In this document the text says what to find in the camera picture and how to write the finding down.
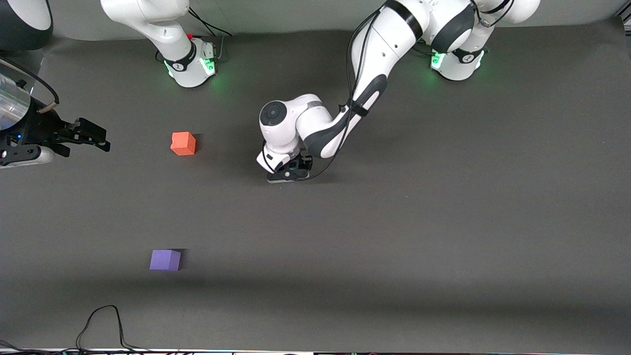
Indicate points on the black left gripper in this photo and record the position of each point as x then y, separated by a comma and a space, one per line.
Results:
301, 163

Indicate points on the dark grey table mat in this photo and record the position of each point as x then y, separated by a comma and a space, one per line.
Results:
394, 222

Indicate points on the orange foam block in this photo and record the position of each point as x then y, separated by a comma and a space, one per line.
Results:
183, 143

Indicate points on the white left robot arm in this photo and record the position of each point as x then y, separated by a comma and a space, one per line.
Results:
394, 44

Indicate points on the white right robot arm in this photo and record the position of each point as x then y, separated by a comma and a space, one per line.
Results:
148, 17

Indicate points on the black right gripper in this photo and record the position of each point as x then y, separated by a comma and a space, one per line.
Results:
43, 129

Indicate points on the purple foam block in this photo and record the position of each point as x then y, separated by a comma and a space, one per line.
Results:
165, 260

